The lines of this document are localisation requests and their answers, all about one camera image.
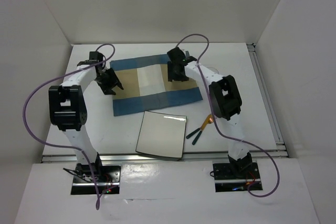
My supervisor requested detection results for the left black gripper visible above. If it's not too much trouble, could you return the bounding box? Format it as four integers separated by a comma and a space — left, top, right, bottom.
93, 67, 122, 95

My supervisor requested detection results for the blue beige white placemat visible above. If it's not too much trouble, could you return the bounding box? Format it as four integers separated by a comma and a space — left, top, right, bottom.
110, 54, 203, 116

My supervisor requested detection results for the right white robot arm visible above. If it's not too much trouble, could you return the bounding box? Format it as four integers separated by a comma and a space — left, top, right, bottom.
167, 47, 252, 178

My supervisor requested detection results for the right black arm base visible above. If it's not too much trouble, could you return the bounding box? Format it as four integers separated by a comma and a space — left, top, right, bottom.
209, 162, 263, 193

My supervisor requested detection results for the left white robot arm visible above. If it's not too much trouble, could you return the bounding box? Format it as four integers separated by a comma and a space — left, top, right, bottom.
48, 51, 124, 182

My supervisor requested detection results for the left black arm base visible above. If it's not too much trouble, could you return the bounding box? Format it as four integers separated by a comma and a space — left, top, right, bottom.
63, 165, 121, 195

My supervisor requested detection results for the clear drinking glass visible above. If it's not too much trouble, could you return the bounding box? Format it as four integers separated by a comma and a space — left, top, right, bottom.
208, 67, 219, 74

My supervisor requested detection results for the square white black-rimmed plate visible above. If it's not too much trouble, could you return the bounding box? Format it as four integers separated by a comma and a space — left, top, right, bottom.
135, 111, 187, 159

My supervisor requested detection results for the gold fork green handle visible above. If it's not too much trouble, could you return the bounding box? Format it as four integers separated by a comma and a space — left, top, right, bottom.
190, 115, 214, 145

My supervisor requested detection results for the gold knife green handle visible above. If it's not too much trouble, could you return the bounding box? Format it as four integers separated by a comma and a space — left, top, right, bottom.
186, 114, 213, 145

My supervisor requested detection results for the aluminium rail frame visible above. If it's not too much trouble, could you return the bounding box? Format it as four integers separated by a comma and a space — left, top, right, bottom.
42, 43, 288, 163

